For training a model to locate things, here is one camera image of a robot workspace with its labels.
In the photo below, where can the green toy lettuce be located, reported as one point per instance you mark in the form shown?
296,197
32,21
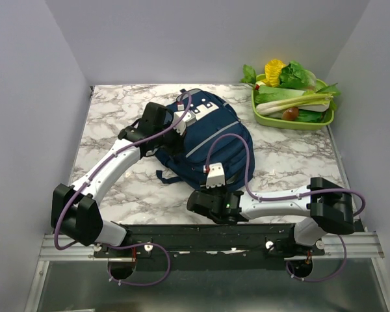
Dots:
295,76

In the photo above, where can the brown toy mushroom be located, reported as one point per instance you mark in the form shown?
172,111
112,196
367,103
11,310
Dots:
290,114

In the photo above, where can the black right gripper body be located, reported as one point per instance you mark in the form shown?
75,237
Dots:
218,191

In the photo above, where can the toy celery stalk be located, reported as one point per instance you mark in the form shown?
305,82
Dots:
284,104

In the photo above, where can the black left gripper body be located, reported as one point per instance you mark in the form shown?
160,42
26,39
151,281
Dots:
171,140

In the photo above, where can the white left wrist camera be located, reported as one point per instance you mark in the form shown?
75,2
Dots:
183,119

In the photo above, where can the green vegetable tray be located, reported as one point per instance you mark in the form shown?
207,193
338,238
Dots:
309,118

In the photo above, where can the yellow toy flower vegetable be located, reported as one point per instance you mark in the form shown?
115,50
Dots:
272,72

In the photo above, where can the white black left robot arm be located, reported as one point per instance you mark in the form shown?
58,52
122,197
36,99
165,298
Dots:
75,208

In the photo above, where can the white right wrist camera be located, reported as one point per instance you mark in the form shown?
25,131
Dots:
215,175

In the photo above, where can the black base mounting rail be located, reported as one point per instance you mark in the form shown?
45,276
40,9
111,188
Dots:
219,247

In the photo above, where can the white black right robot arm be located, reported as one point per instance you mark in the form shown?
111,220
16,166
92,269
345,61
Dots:
325,207

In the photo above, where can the navy blue student backpack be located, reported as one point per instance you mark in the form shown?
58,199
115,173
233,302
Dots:
214,118

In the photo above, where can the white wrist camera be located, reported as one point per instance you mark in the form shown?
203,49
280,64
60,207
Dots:
183,119
215,175

